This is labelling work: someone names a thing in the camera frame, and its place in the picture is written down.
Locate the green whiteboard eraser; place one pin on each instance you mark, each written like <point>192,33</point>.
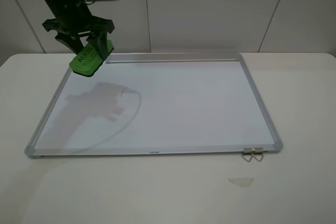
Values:
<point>87,62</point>

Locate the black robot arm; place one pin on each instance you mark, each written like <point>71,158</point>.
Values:
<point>69,4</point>

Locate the white aluminium-framed whiteboard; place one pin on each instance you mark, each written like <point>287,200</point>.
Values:
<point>157,104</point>

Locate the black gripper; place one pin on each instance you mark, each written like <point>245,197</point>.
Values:
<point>71,25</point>

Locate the left metal hanging clip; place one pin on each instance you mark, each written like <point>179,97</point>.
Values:
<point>247,154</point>

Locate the clear tape piece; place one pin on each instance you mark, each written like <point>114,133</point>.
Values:
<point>243,182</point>

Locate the right metal hanging clip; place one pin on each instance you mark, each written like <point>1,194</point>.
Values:
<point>258,154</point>

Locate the metal hanging clip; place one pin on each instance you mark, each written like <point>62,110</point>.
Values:
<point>247,154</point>
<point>258,154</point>

